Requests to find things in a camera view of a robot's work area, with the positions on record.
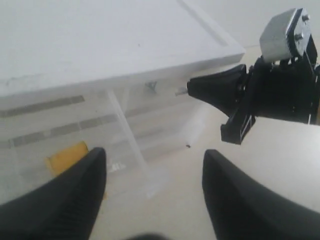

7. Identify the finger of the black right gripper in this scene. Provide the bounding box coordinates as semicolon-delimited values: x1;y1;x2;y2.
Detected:
187;64;248;117

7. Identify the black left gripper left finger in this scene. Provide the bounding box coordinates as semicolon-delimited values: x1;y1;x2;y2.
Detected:
0;147;107;240

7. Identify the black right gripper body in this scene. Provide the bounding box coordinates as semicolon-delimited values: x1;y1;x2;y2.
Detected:
220;56;320;145

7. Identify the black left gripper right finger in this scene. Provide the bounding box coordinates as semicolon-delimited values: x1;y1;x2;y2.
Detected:
202;149;320;240

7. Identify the yellow cheese wedge toy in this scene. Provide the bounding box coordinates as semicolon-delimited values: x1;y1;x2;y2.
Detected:
44;141;109;201

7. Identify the clear drawer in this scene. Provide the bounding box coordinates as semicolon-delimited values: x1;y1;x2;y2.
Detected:
120;77;206;155
0;95;161;203

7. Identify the white plastic drawer cabinet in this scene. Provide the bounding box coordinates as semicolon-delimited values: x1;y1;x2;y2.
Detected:
0;0;245;201

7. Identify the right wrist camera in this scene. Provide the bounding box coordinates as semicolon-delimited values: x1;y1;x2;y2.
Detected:
259;8;317;64

